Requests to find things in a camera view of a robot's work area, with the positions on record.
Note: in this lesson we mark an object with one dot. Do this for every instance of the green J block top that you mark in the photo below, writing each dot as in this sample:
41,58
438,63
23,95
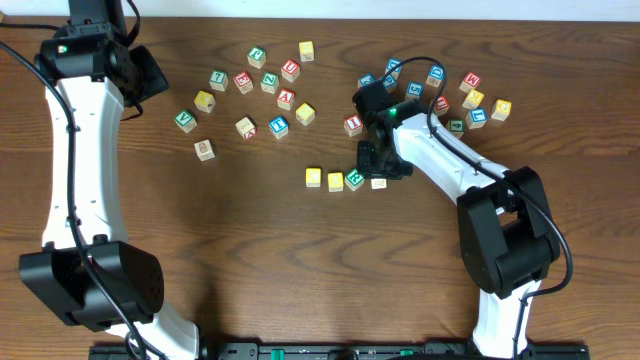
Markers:
257,57

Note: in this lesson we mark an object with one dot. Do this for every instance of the green 4 block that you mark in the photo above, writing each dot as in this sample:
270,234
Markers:
456,127

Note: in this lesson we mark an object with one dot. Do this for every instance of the plain picture block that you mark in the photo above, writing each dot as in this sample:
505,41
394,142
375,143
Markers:
204,150

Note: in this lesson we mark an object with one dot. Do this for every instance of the blue D block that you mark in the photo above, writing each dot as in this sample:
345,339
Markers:
393,67

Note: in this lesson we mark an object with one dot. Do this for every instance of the yellow block centre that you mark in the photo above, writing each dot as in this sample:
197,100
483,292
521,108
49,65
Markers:
305,114

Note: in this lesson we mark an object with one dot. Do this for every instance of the green 7 block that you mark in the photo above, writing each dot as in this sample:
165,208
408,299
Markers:
219,81

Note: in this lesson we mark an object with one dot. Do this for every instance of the blue T block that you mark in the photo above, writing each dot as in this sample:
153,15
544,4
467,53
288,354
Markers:
279,127

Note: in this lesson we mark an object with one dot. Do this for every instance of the red E block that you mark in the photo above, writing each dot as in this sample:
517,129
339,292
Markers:
243,82

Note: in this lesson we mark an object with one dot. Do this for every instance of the red U block left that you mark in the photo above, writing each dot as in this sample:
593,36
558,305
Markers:
290,70

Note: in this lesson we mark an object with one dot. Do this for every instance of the blue l block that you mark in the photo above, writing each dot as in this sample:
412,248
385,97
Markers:
476,118
378,183

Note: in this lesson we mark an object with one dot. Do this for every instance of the yellow O block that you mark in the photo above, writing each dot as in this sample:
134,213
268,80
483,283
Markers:
335,181

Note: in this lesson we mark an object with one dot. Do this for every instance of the yellow C block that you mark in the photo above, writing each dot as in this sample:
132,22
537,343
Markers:
313,177

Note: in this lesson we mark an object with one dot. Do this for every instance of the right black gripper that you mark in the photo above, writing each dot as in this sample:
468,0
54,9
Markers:
373,163

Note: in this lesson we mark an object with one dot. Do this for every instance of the green R block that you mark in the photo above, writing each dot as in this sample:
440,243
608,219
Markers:
354,179

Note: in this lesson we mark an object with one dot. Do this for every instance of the yellow block top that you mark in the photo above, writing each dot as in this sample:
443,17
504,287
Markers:
306,51

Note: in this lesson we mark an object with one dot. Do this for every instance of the green V block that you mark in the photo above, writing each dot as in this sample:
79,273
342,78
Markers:
185,121

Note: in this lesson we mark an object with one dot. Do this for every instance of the red A block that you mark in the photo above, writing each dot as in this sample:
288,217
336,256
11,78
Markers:
285,99

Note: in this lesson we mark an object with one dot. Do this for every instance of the yellow block far right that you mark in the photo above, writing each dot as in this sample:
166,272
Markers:
501,110

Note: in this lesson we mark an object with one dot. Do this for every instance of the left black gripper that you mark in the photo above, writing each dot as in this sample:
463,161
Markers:
151,76

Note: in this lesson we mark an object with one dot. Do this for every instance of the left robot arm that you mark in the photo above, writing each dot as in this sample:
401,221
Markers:
86,272

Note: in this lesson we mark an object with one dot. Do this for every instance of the red M block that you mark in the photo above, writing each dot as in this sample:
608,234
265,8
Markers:
470,81

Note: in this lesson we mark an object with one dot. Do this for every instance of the yellow K block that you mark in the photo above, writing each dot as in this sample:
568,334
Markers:
205,101

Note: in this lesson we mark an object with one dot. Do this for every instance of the red U block right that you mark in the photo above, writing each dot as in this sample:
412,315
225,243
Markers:
441,106

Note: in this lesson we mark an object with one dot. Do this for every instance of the blue P block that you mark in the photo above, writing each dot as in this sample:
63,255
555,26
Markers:
390,83

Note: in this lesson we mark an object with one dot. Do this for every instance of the green Z block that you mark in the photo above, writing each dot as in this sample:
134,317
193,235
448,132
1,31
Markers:
270,82

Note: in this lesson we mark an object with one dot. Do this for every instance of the red u block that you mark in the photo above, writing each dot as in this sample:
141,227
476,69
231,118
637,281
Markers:
290,70
441,106

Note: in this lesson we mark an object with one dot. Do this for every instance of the blue 5 block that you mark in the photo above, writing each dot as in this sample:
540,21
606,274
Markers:
414,91

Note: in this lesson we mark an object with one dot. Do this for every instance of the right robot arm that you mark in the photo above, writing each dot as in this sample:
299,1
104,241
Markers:
507,237

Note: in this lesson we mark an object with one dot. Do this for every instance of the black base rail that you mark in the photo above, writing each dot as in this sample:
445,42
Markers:
430,350

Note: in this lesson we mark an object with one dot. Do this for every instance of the blue 2 block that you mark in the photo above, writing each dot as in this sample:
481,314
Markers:
365,80

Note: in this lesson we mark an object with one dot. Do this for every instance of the red I block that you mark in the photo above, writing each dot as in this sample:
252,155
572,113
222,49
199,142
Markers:
353,125

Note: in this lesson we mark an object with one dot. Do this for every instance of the white red-sided block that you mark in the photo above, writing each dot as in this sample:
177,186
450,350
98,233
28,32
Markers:
246,128

